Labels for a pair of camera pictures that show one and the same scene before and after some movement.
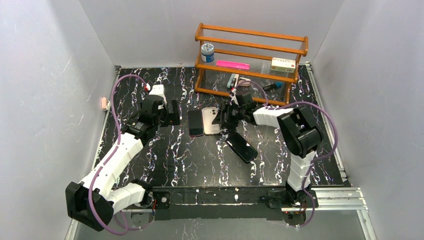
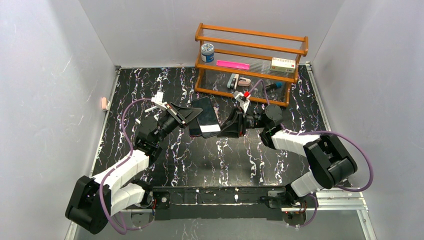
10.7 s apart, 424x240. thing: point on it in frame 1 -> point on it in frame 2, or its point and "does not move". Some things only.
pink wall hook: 103,103 does not move
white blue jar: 207,52 does not move
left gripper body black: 167,112 -> 175,113
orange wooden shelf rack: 263,65 does not move
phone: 195,123 does not move
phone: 239,145 -> 207,120
